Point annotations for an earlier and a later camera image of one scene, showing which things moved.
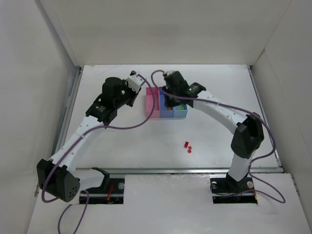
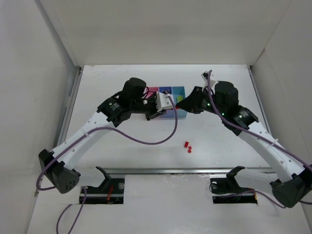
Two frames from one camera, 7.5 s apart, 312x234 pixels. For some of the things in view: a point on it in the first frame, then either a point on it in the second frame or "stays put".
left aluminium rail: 68,112 stays put
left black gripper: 133,96 to 152,113
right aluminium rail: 262,112 stays put
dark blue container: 164,112 stays put
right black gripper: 170,100 to 195,100
